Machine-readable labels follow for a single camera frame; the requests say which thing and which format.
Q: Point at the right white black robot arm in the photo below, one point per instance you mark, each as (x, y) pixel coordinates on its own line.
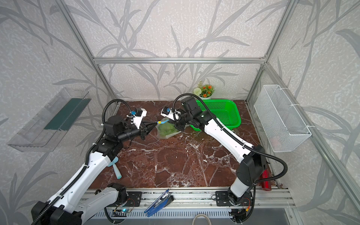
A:
(252, 159)

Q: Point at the chinese cabbage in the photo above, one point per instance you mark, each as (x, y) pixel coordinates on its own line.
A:
(171, 129)
(162, 130)

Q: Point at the clear zip-top bag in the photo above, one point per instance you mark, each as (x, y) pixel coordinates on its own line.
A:
(165, 120)

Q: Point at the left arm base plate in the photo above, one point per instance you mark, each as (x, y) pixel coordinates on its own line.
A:
(128, 199)

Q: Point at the light blue scraper tool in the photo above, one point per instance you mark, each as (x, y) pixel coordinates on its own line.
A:
(115, 168)

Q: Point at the blue clip tool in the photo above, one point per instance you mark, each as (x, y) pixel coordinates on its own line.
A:
(164, 200)

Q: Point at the white wire basket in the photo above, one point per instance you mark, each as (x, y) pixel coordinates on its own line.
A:
(284, 127)

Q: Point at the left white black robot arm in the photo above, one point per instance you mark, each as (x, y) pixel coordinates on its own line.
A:
(64, 207)

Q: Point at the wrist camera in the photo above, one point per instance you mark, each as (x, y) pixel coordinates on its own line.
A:
(138, 115)
(170, 113)

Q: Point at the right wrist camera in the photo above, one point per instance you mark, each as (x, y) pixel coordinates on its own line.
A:
(170, 113)

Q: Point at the green plastic basket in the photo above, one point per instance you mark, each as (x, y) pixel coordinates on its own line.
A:
(226, 111)

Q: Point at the small flower pot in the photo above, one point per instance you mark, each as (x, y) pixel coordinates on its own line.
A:
(204, 91)

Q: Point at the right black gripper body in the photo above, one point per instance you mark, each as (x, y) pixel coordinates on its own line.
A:
(184, 120)

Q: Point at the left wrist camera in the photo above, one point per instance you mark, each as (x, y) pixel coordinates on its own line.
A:
(138, 115)

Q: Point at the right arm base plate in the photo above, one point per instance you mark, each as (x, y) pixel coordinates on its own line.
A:
(222, 199)

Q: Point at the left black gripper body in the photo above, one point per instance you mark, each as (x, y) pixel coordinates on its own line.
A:
(130, 133)

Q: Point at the clear wall shelf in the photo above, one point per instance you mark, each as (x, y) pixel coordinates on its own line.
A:
(45, 131)

